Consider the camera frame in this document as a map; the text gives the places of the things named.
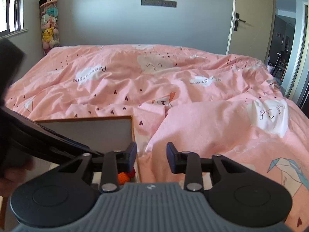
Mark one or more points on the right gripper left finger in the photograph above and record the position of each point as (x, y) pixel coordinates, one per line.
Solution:
(126, 159)

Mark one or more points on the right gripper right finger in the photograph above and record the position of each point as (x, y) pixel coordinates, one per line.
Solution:
(176, 159)

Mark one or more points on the orange crochet strawberry toy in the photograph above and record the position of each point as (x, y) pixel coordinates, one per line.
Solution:
(126, 177)

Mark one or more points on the cream bedroom door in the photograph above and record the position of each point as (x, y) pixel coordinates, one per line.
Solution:
(251, 28)

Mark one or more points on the person left hand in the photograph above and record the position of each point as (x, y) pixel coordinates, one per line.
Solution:
(14, 177)

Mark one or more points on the orange cardboard storage box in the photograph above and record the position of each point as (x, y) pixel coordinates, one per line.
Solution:
(100, 134)

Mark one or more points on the pink patterned duvet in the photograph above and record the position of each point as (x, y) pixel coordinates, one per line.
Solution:
(202, 102)

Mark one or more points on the hanging plush toy organizer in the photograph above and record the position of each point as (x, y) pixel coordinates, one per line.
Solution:
(49, 26)

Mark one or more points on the window frame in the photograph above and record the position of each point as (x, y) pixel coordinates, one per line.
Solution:
(12, 17)

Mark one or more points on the grey wall switch panel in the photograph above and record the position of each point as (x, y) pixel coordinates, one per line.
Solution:
(163, 3)

